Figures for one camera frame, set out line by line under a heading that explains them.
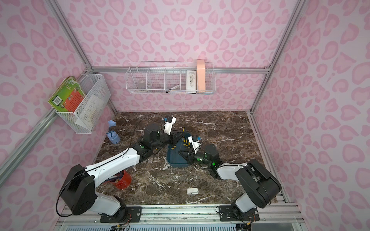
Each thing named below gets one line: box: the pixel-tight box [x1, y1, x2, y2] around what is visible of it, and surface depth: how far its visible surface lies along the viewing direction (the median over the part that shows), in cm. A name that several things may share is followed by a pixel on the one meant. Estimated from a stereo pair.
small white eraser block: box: [186, 187, 199, 195], surface depth 80 cm
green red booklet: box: [47, 76, 86, 113], surface depth 73 cm
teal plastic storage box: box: [166, 132, 194, 168], surface depth 94 cm
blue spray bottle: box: [105, 119, 121, 145], surface depth 99 cm
